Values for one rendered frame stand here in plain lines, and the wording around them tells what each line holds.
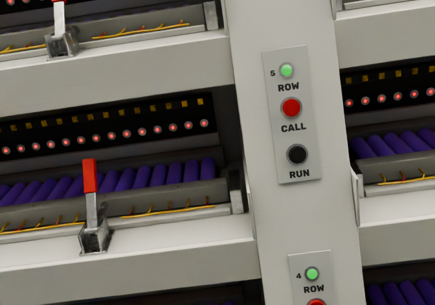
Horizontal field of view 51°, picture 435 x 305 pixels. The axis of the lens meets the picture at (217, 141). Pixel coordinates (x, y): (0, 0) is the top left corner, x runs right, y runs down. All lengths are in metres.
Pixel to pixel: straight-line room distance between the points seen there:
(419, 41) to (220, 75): 0.18
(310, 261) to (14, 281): 0.29
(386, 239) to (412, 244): 0.03
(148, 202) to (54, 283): 0.12
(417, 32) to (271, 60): 0.13
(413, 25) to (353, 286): 0.25
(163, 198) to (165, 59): 0.16
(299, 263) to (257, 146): 0.12
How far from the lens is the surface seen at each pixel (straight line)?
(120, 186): 0.55
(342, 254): 0.46
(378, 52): 0.45
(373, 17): 0.45
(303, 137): 0.43
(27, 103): 0.48
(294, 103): 0.42
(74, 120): 0.62
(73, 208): 0.53
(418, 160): 0.53
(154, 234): 0.48
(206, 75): 0.43
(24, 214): 0.56
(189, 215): 0.49
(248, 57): 0.42
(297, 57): 0.42
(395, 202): 0.49
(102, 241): 0.47
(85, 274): 0.48
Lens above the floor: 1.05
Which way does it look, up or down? 5 degrees down
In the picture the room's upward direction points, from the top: 8 degrees counter-clockwise
